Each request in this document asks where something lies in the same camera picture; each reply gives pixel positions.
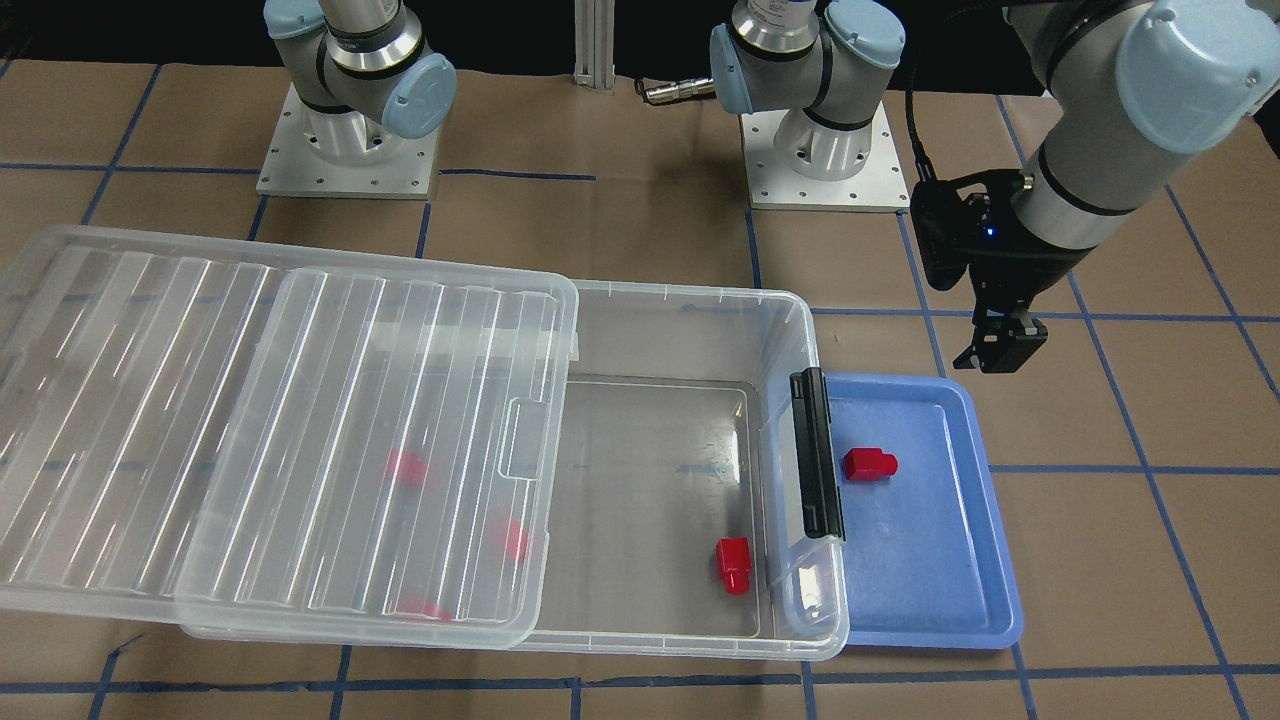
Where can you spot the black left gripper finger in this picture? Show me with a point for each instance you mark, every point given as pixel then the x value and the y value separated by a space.
pixel 1005 342
pixel 972 355

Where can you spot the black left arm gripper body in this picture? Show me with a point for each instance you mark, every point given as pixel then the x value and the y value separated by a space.
pixel 1022 268

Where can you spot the red block from tray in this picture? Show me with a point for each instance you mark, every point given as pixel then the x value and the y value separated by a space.
pixel 868 464

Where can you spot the clear plastic box lid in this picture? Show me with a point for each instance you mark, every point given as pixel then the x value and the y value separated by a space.
pixel 196 431

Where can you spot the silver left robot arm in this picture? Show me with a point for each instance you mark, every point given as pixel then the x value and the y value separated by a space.
pixel 1143 88

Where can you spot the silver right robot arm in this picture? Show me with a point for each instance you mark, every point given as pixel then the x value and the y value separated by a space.
pixel 370 57

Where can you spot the clear plastic storage box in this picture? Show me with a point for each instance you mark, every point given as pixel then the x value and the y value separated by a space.
pixel 676 431

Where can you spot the red block in box middle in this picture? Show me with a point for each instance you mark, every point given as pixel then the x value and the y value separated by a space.
pixel 514 541

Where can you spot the red block in box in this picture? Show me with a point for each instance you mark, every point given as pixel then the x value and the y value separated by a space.
pixel 406 468
pixel 514 541
pixel 420 608

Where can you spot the red block in box centre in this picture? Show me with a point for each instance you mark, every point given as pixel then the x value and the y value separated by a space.
pixel 406 468

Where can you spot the red block in box front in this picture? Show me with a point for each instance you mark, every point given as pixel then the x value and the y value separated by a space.
pixel 420 608

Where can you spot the blue plastic tray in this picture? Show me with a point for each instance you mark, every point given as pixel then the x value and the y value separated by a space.
pixel 926 559

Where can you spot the red block near latch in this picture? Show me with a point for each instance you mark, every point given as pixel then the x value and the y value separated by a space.
pixel 734 564

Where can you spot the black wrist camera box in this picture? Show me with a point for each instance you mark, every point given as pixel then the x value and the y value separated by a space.
pixel 964 221

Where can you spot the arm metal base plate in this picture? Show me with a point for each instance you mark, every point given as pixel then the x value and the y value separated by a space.
pixel 315 155
pixel 793 164

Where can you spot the black box latch handle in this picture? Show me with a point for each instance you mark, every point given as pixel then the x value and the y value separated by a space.
pixel 820 501

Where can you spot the aluminium frame post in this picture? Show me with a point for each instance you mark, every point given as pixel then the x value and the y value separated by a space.
pixel 593 42

